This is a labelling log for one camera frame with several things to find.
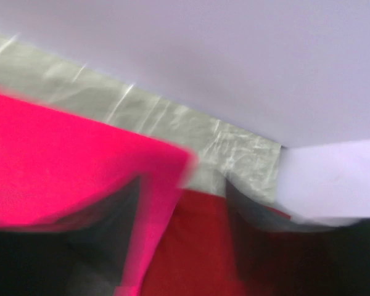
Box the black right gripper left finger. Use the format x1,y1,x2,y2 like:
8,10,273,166
0,178,141,295

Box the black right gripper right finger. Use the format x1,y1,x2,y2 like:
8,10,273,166
225,179,370,295

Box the bright pink t-shirt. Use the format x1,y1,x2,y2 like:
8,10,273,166
0,94,196,295

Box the folded dark red t-shirt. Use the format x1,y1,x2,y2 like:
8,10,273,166
140,187,292,296

